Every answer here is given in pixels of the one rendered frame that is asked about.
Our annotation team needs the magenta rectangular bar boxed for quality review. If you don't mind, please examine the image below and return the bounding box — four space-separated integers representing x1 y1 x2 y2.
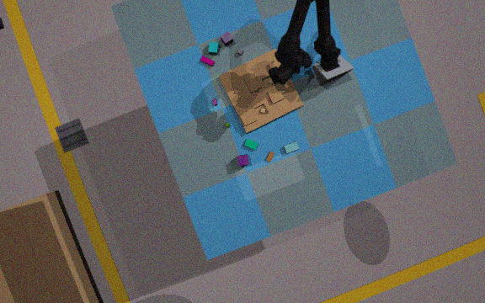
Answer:
200 56 215 66

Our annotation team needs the small orange flat tile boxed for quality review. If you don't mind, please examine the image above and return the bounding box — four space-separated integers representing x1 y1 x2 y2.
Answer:
266 151 274 162

